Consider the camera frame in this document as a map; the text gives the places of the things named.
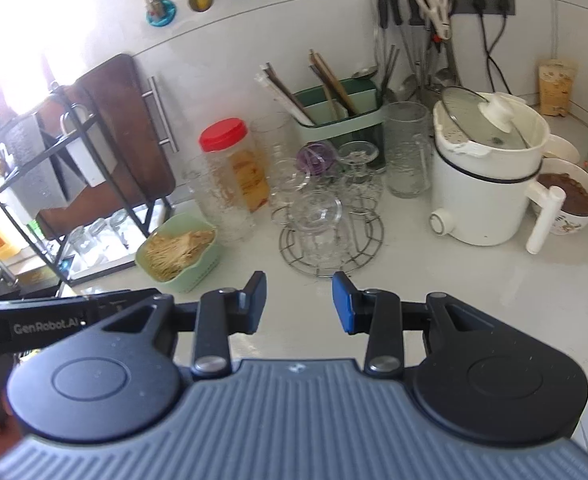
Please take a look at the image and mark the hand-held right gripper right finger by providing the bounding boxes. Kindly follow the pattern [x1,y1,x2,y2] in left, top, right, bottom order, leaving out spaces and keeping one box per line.
[331,270,482,379]

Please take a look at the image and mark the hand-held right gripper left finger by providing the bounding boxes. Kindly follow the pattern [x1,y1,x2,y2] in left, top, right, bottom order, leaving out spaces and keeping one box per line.
[99,270,268,379]

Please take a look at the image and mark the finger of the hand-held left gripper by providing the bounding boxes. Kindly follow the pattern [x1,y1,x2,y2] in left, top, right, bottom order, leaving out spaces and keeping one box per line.
[87,287,163,319]

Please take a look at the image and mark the white drip tray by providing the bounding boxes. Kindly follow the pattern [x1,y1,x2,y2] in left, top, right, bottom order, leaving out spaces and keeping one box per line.
[48,229,150,281]

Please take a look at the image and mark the black kitchen sink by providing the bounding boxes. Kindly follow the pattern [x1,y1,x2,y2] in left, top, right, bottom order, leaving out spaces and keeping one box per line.
[0,279,68,304]

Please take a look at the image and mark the small glass jar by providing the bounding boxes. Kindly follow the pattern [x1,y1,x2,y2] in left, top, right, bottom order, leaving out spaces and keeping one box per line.
[68,224,100,266]
[108,208,145,249]
[87,217,125,256]

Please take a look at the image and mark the dry noodles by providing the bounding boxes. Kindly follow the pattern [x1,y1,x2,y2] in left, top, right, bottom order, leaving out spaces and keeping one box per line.
[143,227,215,282]

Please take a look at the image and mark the green plastic basket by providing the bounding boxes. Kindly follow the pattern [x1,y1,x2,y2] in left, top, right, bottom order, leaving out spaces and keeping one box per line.
[134,211,223,295]

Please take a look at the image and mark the black metal dish rack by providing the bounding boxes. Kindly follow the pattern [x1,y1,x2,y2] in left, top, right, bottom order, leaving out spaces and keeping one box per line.
[0,84,175,289]

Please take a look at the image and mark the clear glass cup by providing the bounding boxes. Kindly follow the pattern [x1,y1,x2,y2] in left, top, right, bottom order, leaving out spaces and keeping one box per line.
[336,140,385,211]
[271,157,307,211]
[288,192,355,266]

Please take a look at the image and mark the textured glass mug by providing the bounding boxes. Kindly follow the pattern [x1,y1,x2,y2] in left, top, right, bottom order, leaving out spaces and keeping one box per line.
[182,153,256,245]

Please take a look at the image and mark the slim clear glass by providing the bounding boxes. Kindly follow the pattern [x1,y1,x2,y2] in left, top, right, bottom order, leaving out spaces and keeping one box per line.
[251,112,295,196]

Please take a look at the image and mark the tall textured glass cup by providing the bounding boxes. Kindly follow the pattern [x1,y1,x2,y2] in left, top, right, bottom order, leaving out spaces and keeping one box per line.
[383,101,433,200]

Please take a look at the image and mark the textured silver utensil holder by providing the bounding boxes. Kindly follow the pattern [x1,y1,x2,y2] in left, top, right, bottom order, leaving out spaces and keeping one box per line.
[1,114,58,211]

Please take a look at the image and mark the brown wooden cutting board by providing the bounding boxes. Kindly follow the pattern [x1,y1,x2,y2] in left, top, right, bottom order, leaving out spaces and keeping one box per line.
[36,52,178,241]

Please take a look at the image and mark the red lid plastic jar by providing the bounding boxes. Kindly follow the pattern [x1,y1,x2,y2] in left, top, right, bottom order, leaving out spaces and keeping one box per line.
[198,117,271,214]

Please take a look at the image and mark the white electric cooking pot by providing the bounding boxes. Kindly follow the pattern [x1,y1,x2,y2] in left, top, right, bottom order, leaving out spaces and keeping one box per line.
[428,84,568,256]

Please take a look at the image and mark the green cutlery holder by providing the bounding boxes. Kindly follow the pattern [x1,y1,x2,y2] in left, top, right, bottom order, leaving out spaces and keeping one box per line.
[290,86,388,174]

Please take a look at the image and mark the white mug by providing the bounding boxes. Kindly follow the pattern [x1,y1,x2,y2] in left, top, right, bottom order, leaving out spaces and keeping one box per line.
[58,103,93,136]

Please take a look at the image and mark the white wrapped chopsticks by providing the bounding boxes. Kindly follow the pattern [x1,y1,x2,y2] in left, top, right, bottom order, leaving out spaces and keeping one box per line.
[255,62,319,127]

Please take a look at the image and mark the brown wooden chopsticks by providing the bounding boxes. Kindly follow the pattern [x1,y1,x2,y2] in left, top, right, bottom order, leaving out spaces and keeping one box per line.
[308,48,361,117]

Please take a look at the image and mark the glass pot lid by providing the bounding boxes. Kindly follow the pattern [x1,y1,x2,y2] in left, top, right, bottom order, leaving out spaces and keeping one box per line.
[441,84,530,151]

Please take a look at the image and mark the floral bowl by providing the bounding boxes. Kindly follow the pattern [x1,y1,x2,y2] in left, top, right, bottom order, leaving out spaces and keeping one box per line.
[536,157,588,237]

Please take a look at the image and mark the hanging metal ladles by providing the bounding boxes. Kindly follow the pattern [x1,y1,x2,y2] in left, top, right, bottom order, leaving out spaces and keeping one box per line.
[398,39,462,102]

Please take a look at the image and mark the brown food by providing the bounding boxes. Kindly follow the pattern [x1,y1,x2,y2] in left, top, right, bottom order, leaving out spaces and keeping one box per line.
[538,172,588,216]

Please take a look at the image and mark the white bowl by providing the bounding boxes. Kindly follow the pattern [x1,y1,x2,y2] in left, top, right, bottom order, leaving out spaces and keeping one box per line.
[542,133,582,161]

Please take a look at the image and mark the beige snack packet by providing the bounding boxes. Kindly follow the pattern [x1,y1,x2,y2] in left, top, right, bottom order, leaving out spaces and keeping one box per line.
[538,58,581,118]

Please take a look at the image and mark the white kitchen scissors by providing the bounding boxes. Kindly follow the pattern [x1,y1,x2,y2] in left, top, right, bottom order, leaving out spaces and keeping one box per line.
[413,0,453,41]

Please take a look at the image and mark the wire cup rack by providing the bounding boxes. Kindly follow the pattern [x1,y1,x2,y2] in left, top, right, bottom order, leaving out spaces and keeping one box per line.
[271,204,385,277]

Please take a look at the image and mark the metal bar handle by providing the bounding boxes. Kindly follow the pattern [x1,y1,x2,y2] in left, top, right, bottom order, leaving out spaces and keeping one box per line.
[141,75,181,154]

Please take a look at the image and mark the black handled hanging utensil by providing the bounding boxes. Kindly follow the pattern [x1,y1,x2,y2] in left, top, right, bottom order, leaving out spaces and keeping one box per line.
[376,0,405,29]

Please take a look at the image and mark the black power cable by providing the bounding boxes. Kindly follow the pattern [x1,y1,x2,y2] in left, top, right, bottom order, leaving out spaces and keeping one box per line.
[473,0,512,96]

